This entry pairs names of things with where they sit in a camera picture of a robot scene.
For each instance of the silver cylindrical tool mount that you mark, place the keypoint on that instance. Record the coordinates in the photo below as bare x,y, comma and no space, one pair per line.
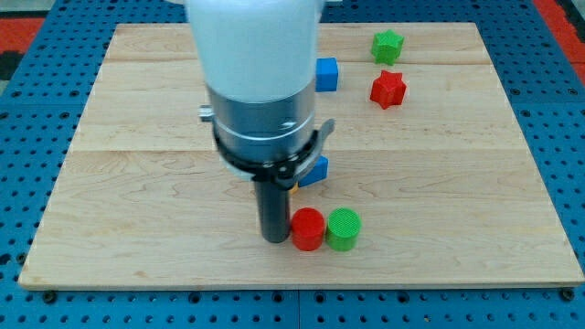
273,142

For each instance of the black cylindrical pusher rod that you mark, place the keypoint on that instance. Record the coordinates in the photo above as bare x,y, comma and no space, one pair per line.
273,205

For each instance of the green cylinder block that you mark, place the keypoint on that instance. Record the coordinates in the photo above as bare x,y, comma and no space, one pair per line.
342,229

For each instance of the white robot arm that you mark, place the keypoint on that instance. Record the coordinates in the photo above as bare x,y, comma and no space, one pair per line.
259,65

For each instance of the blue triangle block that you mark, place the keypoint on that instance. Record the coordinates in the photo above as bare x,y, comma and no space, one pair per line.
317,174

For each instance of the yellow block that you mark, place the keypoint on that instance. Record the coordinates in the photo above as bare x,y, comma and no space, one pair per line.
294,189

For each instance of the red cylinder block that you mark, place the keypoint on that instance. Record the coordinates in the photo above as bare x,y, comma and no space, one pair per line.
307,229

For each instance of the blue cube block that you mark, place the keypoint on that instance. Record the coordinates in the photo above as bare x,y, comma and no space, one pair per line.
327,74

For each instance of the red star block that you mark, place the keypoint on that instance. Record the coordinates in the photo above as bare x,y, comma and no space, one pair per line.
388,89

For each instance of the green star block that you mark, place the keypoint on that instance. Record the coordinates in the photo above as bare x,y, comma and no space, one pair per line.
386,47

